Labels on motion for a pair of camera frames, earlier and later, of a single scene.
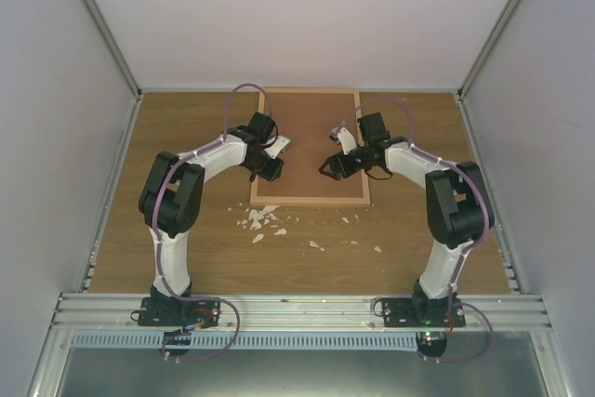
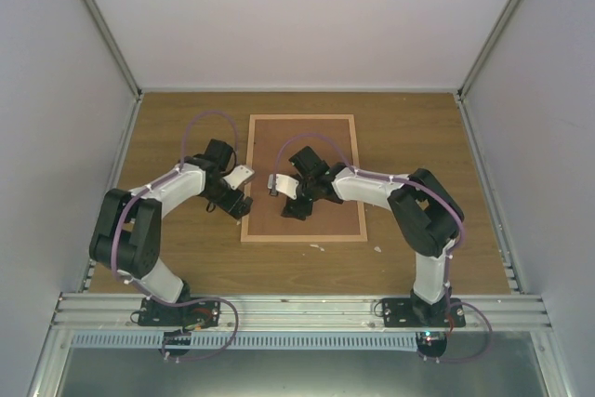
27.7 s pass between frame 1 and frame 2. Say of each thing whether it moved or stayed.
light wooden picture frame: moved
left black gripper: moved
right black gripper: moved
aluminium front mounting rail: stayed
